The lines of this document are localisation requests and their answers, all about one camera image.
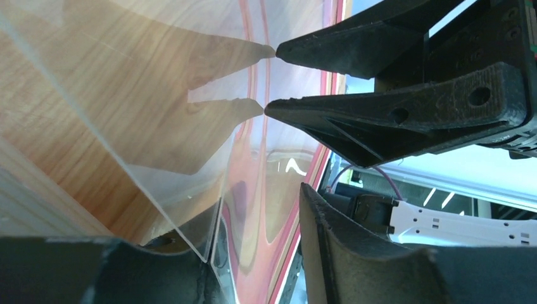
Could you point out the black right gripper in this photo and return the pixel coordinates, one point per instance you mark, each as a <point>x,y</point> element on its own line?
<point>473,82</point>

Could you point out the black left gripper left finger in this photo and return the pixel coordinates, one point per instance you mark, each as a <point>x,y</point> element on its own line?
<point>110,270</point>

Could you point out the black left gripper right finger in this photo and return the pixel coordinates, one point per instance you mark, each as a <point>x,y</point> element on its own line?
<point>373,249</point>

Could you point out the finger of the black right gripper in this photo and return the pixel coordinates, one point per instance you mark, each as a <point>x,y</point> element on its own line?
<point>364,44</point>

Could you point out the wooden picture frame pink inlay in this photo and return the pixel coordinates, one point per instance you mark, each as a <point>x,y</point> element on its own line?
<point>137,164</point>

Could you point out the clear acrylic sheet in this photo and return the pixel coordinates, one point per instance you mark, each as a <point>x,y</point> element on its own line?
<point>136,116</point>

